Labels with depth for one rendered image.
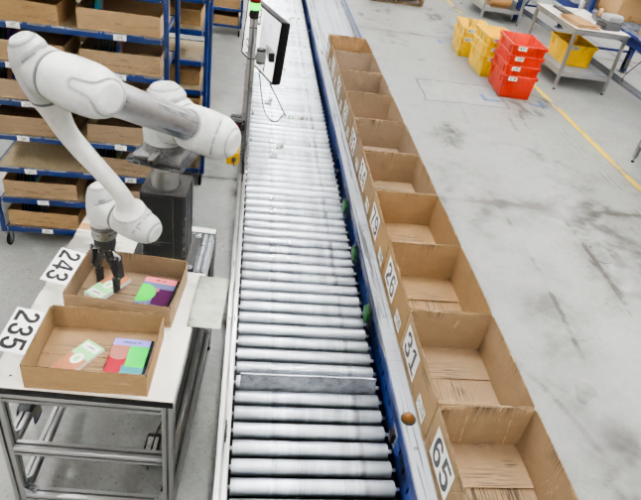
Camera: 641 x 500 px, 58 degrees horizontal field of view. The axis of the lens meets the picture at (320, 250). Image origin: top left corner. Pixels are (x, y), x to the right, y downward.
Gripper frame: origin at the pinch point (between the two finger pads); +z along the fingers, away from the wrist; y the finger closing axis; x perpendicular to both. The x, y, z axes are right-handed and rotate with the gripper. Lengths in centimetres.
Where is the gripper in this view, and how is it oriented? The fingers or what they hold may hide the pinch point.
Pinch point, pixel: (108, 281)
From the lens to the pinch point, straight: 231.9
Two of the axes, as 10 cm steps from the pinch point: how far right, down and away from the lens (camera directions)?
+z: -1.4, 8.1, 5.7
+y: 8.6, 3.9, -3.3
